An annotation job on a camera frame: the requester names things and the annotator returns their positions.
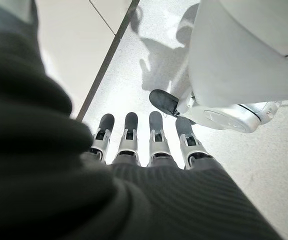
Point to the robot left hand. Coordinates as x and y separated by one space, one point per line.
59 187

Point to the robot left black foot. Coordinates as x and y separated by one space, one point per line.
164 100

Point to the narrow white cabinet door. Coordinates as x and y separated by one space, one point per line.
114 12

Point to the robot left white leg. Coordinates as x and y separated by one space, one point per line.
234 62

